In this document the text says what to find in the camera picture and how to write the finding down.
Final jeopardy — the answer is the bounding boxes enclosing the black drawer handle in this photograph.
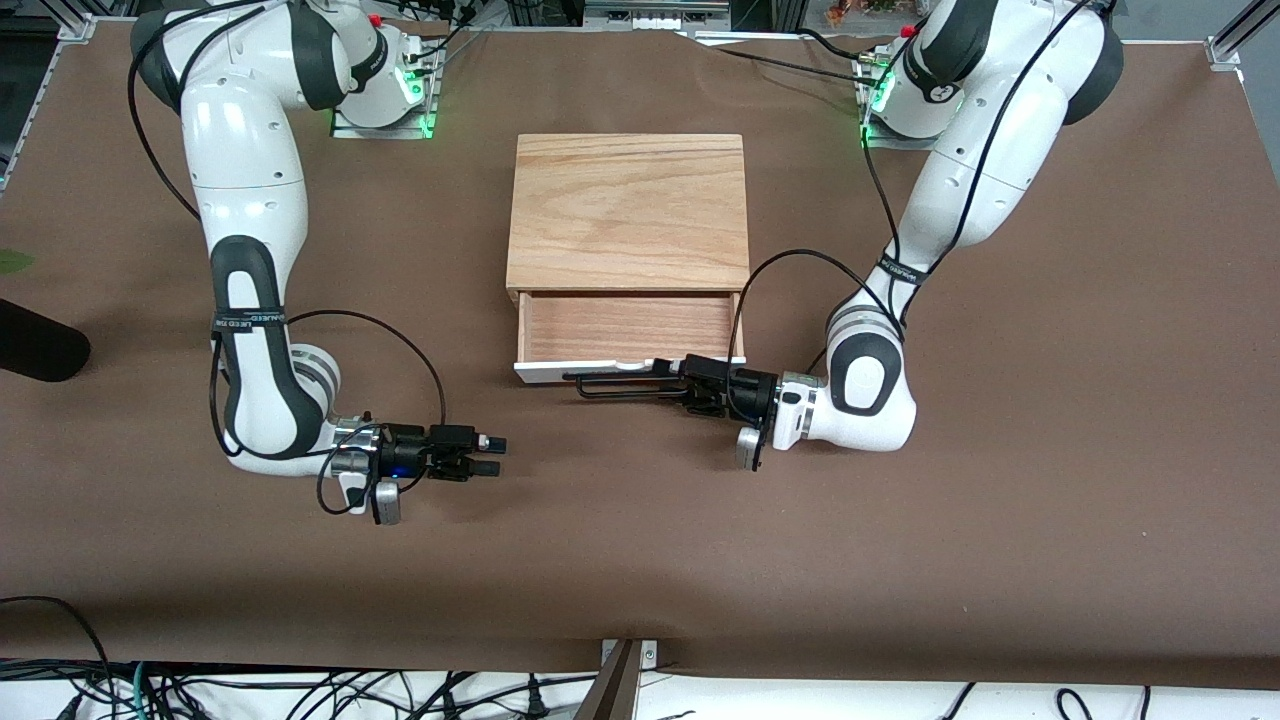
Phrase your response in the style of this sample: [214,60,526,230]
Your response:
[562,360,693,402]

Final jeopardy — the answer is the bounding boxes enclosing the white-fronted wooden drawer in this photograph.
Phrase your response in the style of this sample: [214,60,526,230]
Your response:
[513,291,748,386]

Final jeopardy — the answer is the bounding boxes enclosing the wooden drawer cabinet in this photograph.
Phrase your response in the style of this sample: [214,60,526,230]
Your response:
[505,133,752,307]

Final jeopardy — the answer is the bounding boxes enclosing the brown table cover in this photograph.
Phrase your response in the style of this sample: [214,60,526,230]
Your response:
[0,20,1280,691]

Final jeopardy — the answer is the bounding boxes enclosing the grey background box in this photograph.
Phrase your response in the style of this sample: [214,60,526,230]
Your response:
[583,0,732,31]

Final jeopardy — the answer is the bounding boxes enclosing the colourful background item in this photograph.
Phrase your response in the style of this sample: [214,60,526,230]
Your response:
[825,0,906,26]

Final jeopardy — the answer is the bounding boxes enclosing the black cylindrical object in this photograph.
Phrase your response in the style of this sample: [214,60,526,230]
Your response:
[0,298,92,383]

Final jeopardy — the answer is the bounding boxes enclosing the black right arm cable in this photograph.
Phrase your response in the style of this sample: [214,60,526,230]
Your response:
[127,0,449,517]

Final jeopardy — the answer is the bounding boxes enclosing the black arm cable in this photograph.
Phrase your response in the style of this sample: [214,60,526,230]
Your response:
[127,0,449,517]
[729,0,1101,377]

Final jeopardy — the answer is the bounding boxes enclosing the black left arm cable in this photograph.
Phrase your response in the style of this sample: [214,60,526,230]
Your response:
[729,0,1101,377]

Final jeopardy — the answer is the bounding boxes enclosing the black tangled floor cables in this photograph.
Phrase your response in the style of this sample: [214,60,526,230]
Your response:
[150,668,601,720]

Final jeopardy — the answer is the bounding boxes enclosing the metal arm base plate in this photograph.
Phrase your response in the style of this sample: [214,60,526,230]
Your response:
[329,45,442,140]
[859,55,943,152]

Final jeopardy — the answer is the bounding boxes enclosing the black cable across cover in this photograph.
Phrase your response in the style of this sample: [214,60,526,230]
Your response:
[685,30,886,87]

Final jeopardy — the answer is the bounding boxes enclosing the black looped floor cable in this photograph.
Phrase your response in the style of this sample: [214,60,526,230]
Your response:
[0,596,113,701]

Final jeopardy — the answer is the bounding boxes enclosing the black base cable bundle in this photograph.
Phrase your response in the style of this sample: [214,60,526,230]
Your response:
[405,0,493,73]

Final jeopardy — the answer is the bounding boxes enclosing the aluminium frame strut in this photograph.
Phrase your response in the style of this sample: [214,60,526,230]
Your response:
[0,12,97,191]
[1205,0,1280,67]

